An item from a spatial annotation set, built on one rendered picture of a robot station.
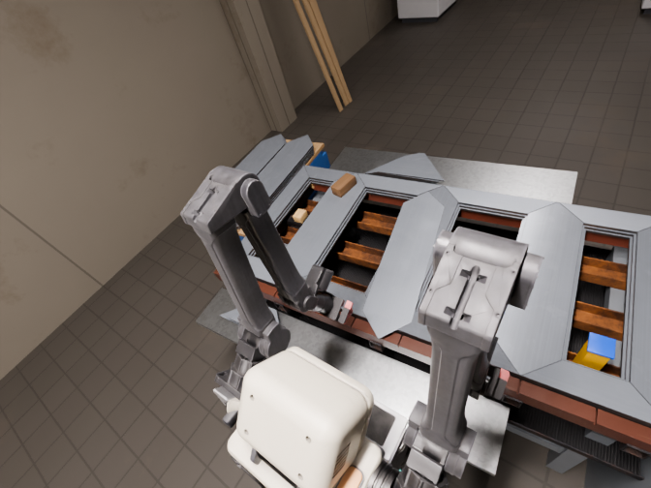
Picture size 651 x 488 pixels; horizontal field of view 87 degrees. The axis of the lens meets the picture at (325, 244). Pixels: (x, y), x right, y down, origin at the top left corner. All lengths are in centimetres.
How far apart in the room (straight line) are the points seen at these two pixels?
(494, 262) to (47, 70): 303
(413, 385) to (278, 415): 77
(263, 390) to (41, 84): 279
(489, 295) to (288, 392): 37
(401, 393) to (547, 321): 52
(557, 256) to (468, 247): 105
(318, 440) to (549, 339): 86
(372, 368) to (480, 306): 101
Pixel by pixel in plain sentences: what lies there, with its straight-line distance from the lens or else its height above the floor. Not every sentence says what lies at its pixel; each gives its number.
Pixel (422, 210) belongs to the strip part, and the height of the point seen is 85.
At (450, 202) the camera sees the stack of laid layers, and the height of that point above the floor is 84.
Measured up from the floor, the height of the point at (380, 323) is 85.
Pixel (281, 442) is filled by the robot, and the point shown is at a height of 134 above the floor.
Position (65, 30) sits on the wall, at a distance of 322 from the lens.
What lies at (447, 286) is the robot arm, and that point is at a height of 161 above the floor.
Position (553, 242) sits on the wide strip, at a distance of 149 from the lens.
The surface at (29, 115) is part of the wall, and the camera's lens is 312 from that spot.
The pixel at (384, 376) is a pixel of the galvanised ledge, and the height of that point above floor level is 68.
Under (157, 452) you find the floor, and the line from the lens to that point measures 246.
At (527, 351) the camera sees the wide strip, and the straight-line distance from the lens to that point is 123.
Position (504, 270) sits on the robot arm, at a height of 162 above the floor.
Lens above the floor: 194
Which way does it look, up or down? 47 degrees down
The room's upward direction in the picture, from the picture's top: 21 degrees counter-clockwise
